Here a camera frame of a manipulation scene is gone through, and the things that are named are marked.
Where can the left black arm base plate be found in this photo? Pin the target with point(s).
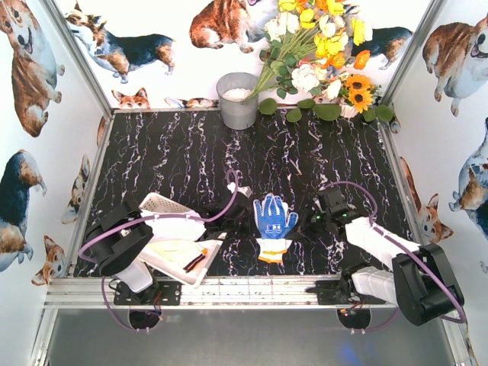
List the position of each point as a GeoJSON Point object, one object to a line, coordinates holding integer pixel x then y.
{"type": "Point", "coordinates": [165, 293]}

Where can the cream glove red cuff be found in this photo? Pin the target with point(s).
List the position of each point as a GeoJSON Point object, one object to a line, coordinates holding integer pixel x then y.
{"type": "Point", "coordinates": [185, 253]}

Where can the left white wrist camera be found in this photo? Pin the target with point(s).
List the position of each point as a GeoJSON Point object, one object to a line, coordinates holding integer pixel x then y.
{"type": "Point", "coordinates": [245, 190]}

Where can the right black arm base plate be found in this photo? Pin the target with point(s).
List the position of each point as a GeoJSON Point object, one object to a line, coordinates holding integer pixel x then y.
{"type": "Point", "coordinates": [341, 291]}

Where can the aluminium front frame rail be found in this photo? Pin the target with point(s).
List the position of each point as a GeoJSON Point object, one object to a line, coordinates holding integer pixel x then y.
{"type": "Point", "coordinates": [273, 292]}

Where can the artificial flower bouquet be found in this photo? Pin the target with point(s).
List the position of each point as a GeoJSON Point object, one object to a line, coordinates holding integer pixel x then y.
{"type": "Point", "coordinates": [319, 48]}

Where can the blue dotted glove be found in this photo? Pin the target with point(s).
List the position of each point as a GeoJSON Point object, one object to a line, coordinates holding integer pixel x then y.
{"type": "Point", "coordinates": [272, 250]}
{"type": "Point", "coordinates": [273, 218]}

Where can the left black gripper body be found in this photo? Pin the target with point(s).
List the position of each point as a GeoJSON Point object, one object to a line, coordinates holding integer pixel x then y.
{"type": "Point", "coordinates": [232, 212]}

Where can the white perforated storage basket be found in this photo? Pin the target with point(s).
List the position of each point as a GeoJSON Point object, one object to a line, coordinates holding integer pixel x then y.
{"type": "Point", "coordinates": [174, 222]}

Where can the grey metal bucket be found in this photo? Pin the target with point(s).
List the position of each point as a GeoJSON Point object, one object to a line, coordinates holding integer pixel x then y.
{"type": "Point", "coordinates": [238, 104]}

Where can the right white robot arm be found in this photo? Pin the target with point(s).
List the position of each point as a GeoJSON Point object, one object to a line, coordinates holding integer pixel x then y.
{"type": "Point", "coordinates": [417, 279]}

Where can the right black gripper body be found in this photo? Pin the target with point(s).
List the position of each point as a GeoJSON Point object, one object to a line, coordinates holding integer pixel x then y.
{"type": "Point", "coordinates": [310, 227]}

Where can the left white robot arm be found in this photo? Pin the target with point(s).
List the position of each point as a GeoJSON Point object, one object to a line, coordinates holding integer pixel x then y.
{"type": "Point", "coordinates": [135, 240]}

